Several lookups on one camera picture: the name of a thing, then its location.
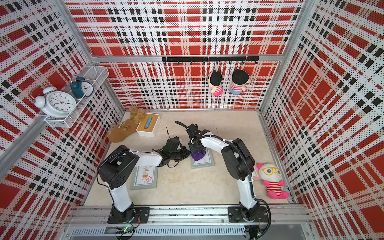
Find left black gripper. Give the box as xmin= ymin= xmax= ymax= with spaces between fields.
xmin=170 ymin=146 xmax=192 ymax=162

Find purple microfiber cloth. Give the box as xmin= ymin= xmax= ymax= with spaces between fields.
xmin=191 ymin=149 xmax=206 ymax=161

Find green frame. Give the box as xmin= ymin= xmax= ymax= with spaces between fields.
xmin=190 ymin=149 xmax=215 ymax=169

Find pink picture frame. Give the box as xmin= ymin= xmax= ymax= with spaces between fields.
xmin=252 ymin=166 xmax=261 ymax=181

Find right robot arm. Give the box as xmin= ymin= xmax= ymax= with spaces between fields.
xmin=182 ymin=124 xmax=266 ymax=222

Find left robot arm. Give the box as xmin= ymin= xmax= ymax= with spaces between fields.
xmin=97 ymin=137 xmax=191 ymax=223

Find pink object behind right arm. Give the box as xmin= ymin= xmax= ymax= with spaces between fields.
xmin=256 ymin=163 xmax=290 ymax=200

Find white box wooden lid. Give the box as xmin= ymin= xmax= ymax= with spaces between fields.
xmin=137 ymin=113 xmax=161 ymax=138

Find blue object on box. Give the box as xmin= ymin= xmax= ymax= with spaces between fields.
xmin=145 ymin=117 xmax=153 ymax=129

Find brown plush toy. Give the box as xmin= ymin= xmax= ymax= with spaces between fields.
xmin=107 ymin=107 xmax=147 ymax=143

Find doll pink striped shirt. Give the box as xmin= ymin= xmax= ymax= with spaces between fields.
xmin=208 ymin=70 xmax=223 ymax=97

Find doll blue pants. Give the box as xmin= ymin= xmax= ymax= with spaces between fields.
xmin=230 ymin=69 xmax=250 ymax=95

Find green circuit board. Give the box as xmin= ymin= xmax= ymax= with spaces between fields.
xmin=115 ymin=226 xmax=134 ymax=235

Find teal alarm clock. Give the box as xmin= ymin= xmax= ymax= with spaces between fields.
xmin=70 ymin=77 xmax=94 ymax=99

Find white alarm clock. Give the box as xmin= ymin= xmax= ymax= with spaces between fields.
xmin=33 ymin=86 xmax=77 ymax=119

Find green frame near arm base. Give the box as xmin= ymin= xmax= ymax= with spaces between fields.
xmin=130 ymin=166 xmax=158 ymax=190

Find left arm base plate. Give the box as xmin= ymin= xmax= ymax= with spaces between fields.
xmin=108 ymin=206 xmax=151 ymax=224

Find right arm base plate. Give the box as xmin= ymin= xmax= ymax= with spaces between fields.
xmin=228 ymin=206 xmax=269 ymax=223

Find black hook rail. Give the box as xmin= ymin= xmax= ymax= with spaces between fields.
xmin=162 ymin=56 xmax=260 ymax=64

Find white wire shelf basket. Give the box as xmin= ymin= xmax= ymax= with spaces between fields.
xmin=44 ymin=66 xmax=109 ymax=128

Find aluminium front rail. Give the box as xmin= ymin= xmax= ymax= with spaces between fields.
xmin=65 ymin=204 xmax=311 ymax=227

